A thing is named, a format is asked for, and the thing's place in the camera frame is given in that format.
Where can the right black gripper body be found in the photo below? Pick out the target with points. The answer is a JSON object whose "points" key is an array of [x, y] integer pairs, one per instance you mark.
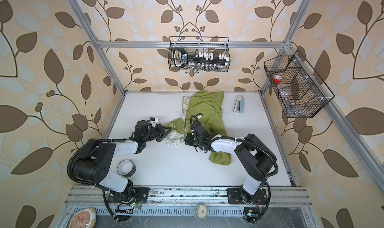
{"points": [[192, 141]]}

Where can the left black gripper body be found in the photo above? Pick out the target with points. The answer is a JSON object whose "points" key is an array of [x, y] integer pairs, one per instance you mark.
{"points": [[151, 135]]}

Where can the green jacket with cartoon print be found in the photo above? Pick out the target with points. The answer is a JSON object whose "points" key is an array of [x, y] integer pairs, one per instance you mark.
{"points": [[206, 106]]}

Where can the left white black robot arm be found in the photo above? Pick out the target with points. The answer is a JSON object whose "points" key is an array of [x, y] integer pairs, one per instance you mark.
{"points": [[91, 164]]}

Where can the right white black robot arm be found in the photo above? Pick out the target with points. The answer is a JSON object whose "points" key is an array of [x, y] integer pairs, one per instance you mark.
{"points": [[258, 160]]}

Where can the grey tape roll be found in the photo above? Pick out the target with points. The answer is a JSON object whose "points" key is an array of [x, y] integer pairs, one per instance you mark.
{"points": [[126, 168]]}

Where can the grey stapler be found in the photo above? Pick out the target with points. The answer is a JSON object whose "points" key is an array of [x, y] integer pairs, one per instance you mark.
{"points": [[239, 104]]}

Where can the round white puck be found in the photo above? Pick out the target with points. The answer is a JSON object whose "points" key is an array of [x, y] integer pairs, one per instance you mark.
{"points": [[201, 212]]}

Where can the black rack of vials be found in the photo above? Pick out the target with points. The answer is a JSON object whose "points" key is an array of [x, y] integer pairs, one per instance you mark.
{"points": [[200, 60]]}

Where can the red capped bottle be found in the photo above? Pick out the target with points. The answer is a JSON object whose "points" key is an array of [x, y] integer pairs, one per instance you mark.
{"points": [[277, 79]]}

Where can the pink white round toy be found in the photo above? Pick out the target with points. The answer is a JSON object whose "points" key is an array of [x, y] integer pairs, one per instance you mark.
{"points": [[85, 218]]}

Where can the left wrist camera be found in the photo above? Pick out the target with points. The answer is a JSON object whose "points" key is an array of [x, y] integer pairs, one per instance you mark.
{"points": [[153, 121]]}

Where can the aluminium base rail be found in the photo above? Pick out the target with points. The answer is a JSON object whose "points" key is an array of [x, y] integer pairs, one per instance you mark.
{"points": [[286, 197]]}

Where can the black wire basket back wall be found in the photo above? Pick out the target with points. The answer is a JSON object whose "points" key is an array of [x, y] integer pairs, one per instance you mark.
{"points": [[214, 44]]}

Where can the black wire basket wall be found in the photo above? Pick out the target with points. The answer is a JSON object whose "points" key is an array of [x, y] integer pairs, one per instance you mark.
{"points": [[303, 92], [214, 44]]}

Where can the black wire basket right wall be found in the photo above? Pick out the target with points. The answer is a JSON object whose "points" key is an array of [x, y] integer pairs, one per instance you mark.
{"points": [[303, 92]]}

